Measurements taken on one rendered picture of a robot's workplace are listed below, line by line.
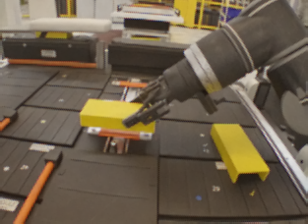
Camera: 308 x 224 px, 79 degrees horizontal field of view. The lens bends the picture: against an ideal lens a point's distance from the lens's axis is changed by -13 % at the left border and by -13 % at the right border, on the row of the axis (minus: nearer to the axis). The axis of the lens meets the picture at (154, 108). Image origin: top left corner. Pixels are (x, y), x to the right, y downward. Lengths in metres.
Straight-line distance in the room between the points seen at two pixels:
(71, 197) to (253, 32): 0.41
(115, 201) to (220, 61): 0.29
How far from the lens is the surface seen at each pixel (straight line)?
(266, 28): 0.40
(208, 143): 0.50
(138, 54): 0.88
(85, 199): 0.36
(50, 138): 0.51
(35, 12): 3.30
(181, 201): 0.37
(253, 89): 1.02
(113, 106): 0.48
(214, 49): 0.38
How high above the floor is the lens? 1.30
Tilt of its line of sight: 30 degrees down
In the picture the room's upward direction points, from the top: 6 degrees clockwise
